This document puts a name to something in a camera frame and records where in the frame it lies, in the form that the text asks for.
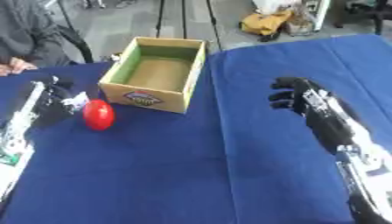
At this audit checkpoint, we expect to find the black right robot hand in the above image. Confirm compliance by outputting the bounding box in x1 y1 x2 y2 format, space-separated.
268 76 363 155

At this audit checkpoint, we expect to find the person's hand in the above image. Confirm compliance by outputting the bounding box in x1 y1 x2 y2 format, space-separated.
0 57 40 77

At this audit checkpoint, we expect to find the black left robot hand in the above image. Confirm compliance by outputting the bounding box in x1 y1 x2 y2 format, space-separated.
19 75 92 130

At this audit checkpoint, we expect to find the yellow bag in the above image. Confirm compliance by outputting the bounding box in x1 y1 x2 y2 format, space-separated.
239 10 296 38

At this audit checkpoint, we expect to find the white plastic bag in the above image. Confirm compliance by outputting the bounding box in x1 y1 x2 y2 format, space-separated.
251 0 308 16

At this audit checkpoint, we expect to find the black tripod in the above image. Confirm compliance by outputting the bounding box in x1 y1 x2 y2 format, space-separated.
153 0 224 52

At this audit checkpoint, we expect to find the red toy tomato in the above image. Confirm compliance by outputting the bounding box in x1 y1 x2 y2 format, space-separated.
80 99 116 131

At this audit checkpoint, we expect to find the tan cardboard box green inside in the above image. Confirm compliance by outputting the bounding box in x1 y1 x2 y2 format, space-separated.
96 36 208 115

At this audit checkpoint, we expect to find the person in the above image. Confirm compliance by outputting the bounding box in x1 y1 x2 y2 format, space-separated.
0 0 74 77

